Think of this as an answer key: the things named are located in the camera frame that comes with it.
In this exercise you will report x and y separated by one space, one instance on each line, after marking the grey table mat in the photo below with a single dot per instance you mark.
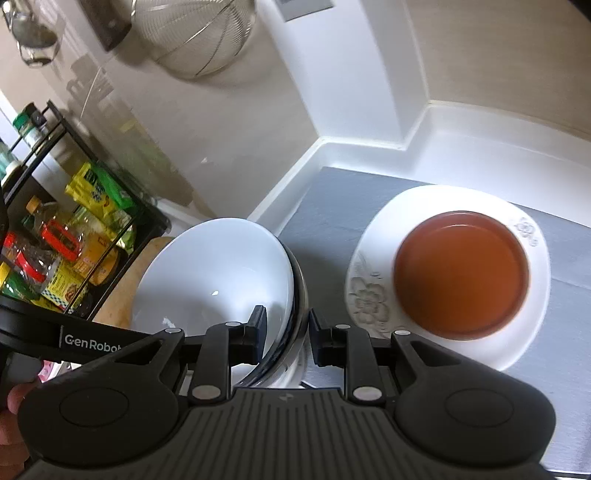
568 277

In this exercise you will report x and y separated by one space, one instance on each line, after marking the round wooden cutting board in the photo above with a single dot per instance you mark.
120 295

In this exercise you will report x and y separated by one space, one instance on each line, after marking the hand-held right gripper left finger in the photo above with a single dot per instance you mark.
256 332

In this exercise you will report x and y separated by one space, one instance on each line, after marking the brown round plate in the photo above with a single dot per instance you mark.
461 272

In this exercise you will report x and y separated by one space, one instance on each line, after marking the white bowl with blue pattern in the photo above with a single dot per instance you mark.
207 267

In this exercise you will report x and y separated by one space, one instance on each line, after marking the black metal condiment rack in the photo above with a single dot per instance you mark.
143 217

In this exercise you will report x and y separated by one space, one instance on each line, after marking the large white floral square plate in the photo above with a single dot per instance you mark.
378 240

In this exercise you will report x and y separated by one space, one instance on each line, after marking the green cap spice jar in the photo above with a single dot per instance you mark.
27 127

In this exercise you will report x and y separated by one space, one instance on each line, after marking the green snack packet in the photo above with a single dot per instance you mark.
115 196

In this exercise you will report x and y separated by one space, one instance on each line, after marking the metal ladle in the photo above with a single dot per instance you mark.
34 32

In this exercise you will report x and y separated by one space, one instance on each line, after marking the wide white bowl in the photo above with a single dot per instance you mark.
284 376

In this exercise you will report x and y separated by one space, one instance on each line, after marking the person's left hand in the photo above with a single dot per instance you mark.
11 415

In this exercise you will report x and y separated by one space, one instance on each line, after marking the yellow cap oil bottle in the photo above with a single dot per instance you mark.
34 205

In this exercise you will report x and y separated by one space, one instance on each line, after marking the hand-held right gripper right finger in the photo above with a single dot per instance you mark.
318 341

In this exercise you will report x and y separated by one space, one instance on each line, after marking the yellow snack packet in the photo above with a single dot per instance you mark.
87 184

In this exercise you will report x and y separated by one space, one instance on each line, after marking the red cap clear bottle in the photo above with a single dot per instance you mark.
27 267

